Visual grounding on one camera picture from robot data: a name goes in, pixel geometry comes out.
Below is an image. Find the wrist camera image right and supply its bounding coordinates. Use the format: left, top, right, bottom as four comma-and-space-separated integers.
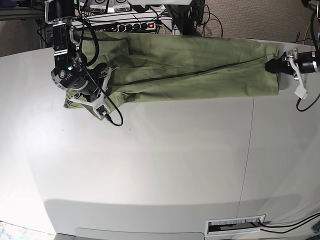
294, 85, 308, 99

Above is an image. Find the black power strip red switch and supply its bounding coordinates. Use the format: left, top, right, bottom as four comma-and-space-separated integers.
114, 22, 157, 33

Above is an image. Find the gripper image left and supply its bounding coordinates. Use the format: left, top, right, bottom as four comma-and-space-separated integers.
66, 62, 119, 117

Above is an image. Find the green T-shirt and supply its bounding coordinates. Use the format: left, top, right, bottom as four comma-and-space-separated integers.
63, 31, 280, 111

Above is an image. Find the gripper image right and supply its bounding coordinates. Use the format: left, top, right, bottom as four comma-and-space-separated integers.
265, 48, 307, 90

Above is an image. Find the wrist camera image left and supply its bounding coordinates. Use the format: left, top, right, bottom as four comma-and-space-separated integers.
93, 104, 112, 122

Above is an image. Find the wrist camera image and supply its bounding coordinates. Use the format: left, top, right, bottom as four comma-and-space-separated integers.
294, 85, 308, 99
93, 104, 112, 122

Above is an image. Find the yellow cable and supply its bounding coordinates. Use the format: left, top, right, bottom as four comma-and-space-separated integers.
301, 14, 316, 46

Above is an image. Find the black cable bottom right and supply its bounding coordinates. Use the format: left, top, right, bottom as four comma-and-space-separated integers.
259, 212, 320, 235

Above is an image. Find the white cable grommet tray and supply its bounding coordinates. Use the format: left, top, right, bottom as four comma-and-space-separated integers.
204, 215, 266, 237

